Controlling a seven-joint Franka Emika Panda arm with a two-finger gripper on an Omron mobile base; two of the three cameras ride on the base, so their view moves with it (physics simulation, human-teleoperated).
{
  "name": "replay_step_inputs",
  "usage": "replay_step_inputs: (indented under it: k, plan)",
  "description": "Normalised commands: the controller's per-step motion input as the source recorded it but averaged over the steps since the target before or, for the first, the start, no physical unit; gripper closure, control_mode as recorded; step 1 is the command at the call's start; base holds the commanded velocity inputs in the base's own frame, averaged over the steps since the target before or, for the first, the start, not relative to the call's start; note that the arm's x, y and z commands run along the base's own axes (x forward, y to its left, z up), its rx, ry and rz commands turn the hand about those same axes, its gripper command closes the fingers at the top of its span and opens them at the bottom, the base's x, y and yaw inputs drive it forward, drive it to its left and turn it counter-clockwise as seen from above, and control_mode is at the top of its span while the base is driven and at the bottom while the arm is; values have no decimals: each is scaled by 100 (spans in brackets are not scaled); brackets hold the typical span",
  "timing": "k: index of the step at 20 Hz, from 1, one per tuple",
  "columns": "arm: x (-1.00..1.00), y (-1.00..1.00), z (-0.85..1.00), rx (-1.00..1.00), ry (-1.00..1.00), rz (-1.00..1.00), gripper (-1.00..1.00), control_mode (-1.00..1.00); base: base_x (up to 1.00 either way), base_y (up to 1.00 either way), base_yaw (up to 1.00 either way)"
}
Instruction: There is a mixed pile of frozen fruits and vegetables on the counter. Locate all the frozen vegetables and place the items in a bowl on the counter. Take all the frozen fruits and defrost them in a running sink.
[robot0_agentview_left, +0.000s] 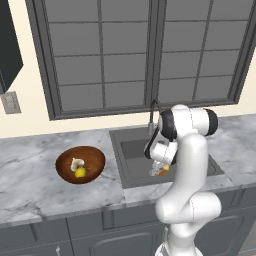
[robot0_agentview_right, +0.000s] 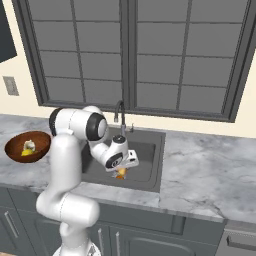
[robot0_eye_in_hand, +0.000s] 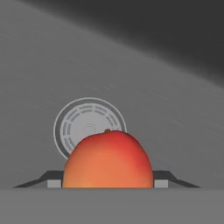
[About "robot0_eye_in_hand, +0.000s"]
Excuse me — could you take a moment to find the red orange mango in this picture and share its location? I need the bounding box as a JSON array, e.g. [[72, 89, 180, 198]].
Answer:
[[61, 129, 154, 189]]

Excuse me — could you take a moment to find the grey sink basin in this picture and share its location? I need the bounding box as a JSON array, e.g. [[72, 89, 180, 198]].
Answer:
[[0, 0, 224, 190]]

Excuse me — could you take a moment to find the round grey sink drain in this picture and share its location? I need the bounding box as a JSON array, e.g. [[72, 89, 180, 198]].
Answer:
[[52, 97, 128, 161]]

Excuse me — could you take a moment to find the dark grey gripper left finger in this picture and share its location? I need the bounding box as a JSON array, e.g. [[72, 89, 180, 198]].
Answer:
[[13, 170, 66, 189]]

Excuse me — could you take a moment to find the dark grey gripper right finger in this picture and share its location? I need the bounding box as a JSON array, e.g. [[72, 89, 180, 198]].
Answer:
[[151, 170, 201, 189]]

